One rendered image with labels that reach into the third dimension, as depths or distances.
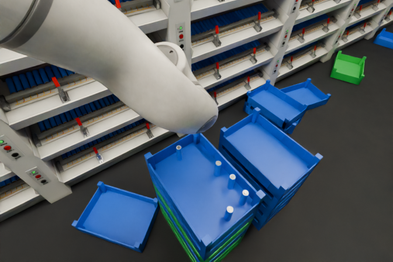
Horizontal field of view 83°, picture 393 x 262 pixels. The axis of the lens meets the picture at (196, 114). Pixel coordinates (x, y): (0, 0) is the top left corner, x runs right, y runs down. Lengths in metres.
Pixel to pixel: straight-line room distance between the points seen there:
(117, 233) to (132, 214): 0.09
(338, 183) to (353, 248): 0.29
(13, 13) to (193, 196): 0.60
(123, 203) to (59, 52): 0.98
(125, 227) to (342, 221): 0.96
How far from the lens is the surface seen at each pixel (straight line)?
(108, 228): 1.14
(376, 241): 1.31
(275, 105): 1.46
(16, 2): 0.21
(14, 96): 0.95
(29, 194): 1.25
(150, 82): 0.28
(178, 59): 0.36
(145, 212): 1.12
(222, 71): 1.25
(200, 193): 0.70
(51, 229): 1.25
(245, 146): 0.90
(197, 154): 0.76
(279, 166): 0.88
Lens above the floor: 1.04
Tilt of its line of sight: 47 degrees down
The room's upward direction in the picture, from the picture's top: straight up
